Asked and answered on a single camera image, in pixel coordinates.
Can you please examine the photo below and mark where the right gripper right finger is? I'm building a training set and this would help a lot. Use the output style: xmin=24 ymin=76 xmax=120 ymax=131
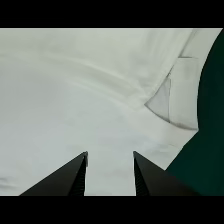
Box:
xmin=132 ymin=150 xmax=202 ymax=197

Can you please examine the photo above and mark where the white shirt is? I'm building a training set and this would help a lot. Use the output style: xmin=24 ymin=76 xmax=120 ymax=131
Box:
xmin=0 ymin=27 xmax=224 ymax=197

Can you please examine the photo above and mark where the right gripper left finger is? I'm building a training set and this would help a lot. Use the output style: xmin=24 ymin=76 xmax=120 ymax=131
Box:
xmin=19 ymin=150 xmax=89 ymax=197

